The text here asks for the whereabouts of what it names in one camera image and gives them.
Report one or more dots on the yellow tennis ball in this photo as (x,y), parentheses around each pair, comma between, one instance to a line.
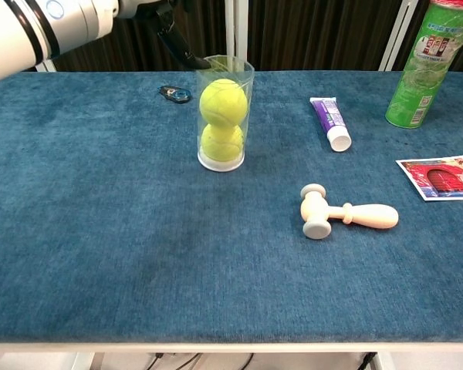
(224,102)
(221,143)

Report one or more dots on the red printed photo card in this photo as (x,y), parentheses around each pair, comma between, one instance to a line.
(443,178)

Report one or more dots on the clear plastic tube container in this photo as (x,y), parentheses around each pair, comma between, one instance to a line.
(225,115)

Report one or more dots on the blue velvet table cover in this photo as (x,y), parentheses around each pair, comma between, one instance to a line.
(224,270)

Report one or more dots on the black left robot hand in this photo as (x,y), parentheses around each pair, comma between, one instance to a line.
(177,46)

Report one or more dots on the white table leg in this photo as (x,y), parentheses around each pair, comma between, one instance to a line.
(382,361)
(83,361)

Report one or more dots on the purple white toothpaste tube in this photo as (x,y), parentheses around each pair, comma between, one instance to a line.
(331,118)

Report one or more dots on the white upright frame post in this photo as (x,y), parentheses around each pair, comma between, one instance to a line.
(236,29)

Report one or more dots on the green chips can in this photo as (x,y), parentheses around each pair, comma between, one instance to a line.
(428,65)

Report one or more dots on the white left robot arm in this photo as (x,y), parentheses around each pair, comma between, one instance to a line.
(34,31)

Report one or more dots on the white slanted frame post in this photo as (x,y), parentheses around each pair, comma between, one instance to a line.
(399,36)
(48,65)

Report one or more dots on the wooden toy hammer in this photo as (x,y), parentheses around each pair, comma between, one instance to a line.
(343,214)

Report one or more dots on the dark pleated curtain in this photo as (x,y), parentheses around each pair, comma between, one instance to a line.
(312,34)

